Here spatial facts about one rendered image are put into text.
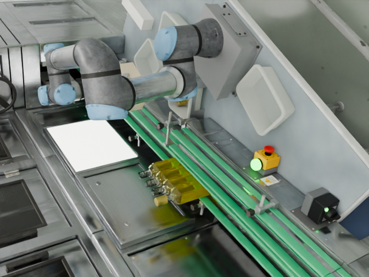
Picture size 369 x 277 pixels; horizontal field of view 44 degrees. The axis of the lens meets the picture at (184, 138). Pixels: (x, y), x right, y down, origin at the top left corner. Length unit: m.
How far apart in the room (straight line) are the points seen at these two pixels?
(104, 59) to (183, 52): 0.42
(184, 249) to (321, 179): 0.59
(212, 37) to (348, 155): 0.64
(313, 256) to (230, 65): 0.73
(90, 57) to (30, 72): 1.25
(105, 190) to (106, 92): 0.77
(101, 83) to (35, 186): 0.90
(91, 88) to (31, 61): 1.23
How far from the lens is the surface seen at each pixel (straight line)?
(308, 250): 1.52
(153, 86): 1.49
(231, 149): 1.84
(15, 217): 1.96
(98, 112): 1.32
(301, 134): 1.65
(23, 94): 2.59
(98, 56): 1.31
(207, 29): 1.71
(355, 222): 1.70
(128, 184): 2.03
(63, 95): 1.68
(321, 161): 1.61
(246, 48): 1.68
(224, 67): 1.74
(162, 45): 1.66
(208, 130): 1.94
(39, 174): 2.17
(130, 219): 1.86
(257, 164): 1.70
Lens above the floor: 1.91
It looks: 31 degrees down
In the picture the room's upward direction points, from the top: 103 degrees counter-clockwise
